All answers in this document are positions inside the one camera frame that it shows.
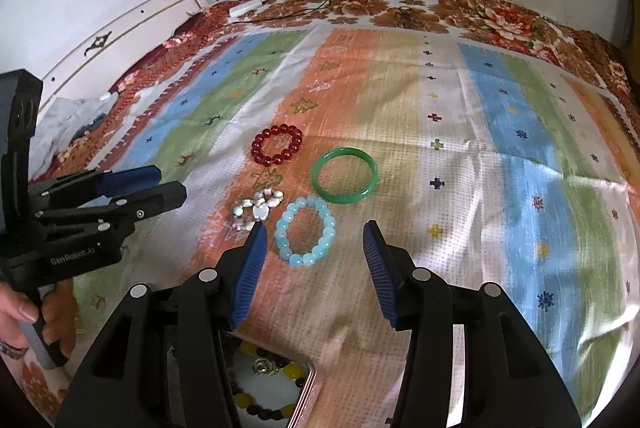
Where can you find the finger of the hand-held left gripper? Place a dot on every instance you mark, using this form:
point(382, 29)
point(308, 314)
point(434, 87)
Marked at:
point(132, 178)
point(160, 198)

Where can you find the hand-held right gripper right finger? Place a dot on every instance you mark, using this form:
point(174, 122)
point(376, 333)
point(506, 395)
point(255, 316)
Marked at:
point(382, 273)

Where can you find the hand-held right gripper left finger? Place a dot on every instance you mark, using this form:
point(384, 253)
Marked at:
point(250, 268)

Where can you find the embossed metal tin box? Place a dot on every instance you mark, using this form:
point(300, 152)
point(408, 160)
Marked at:
point(270, 388)

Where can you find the person's left hand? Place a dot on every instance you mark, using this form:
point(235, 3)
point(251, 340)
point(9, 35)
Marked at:
point(15, 313)

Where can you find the grey cloth pile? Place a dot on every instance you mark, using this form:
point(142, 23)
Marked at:
point(65, 117)

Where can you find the striped colourful cloth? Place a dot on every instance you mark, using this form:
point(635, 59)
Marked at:
point(450, 208)

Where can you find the green jade bangle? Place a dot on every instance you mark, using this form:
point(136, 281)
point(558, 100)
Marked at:
point(320, 188)

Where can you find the white headboard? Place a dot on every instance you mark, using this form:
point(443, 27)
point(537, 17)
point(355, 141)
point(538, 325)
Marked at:
point(125, 32)

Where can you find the floral bedsheet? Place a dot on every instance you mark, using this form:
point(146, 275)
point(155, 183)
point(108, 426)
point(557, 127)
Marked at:
point(500, 15)

